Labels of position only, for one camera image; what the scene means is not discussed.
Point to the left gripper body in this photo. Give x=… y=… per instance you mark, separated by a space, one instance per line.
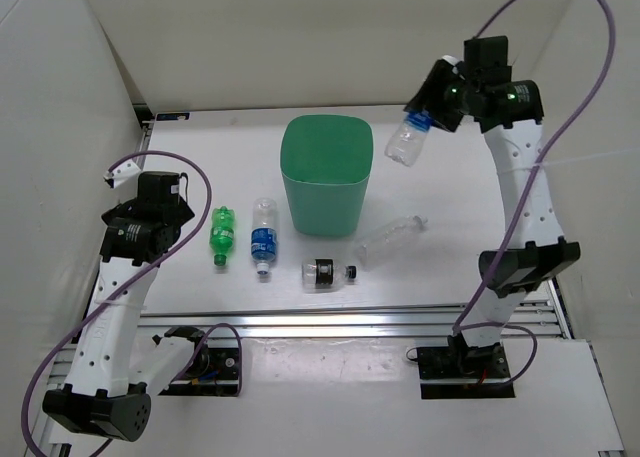
x=122 y=210

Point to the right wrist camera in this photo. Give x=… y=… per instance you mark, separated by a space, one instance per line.
x=482 y=54

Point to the clear crushed plastic bottle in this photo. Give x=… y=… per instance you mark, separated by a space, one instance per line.
x=383 y=243

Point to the green plastic bin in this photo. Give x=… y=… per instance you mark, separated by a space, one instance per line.
x=325 y=163

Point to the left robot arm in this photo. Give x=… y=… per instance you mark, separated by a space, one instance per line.
x=105 y=395

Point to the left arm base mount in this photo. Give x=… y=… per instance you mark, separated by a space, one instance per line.
x=213 y=371

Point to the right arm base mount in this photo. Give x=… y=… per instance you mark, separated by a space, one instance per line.
x=458 y=372

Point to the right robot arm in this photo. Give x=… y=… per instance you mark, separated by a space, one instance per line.
x=534 y=247

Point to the green soda bottle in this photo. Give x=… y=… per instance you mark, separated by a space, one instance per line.
x=222 y=235

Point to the clear bottle blue label white cap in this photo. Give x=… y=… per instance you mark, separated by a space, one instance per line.
x=406 y=144

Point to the small clear bottle black label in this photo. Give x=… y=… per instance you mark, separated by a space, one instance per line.
x=327 y=274

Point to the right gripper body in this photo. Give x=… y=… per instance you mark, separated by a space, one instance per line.
x=448 y=102

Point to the aluminium table frame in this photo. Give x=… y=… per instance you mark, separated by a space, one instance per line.
x=233 y=156

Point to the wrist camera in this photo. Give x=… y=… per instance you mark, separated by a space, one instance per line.
x=159 y=188
x=482 y=54

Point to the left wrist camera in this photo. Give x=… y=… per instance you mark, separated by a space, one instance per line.
x=159 y=188

